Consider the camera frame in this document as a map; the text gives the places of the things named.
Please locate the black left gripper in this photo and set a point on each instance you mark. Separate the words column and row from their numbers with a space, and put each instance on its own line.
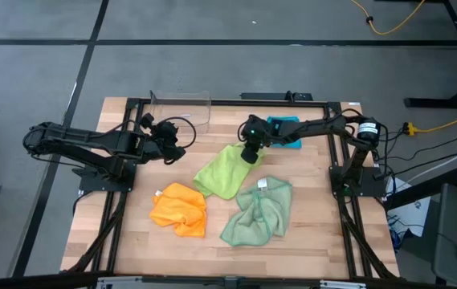
column 164, row 144

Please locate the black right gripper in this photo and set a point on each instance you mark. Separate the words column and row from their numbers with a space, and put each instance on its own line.
column 252, row 138

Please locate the clear plastic bin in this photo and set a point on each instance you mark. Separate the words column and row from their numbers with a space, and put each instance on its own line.
column 180, row 108

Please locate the teal blue microfiber towel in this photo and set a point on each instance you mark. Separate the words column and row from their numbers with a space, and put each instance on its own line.
column 292, row 143

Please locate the lime green microfiber towel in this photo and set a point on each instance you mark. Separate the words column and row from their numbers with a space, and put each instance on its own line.
column 224, row 174

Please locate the sage green microfiber towel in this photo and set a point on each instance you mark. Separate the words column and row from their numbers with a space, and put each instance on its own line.
column 258, row 216

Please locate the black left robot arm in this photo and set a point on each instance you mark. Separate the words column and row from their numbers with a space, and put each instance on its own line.
column 83, row 142

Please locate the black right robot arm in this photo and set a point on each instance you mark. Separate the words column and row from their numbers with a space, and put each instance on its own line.
column 324, row 126

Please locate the orange microfiber towel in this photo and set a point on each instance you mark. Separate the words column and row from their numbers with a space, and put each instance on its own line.
column 180, row 210

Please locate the black table beam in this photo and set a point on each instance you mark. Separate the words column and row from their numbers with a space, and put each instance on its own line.
column 421, row 192

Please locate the white paper sheet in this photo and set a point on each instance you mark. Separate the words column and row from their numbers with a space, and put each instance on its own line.
column 417, row 208

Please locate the black overhead rig beam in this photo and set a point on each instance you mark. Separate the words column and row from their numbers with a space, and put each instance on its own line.
column 31, row 281

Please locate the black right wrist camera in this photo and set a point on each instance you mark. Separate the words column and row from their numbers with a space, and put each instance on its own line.
column 279, row 129

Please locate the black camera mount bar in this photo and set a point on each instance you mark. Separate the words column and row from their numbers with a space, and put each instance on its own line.
column 276, row 96

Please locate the black aluminium table frame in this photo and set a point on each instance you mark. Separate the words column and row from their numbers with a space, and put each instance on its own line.
column 316, row 104

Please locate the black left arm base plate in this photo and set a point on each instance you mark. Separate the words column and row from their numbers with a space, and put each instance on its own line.
column 91, row 185

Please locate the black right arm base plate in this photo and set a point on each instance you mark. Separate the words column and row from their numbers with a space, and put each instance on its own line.
column 374, row 189

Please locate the silver metal bracket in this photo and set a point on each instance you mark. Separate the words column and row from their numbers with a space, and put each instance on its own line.
column 340, row 285

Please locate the black desk leg frame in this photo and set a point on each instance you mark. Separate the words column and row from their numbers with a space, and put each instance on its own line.
column 433, row 102

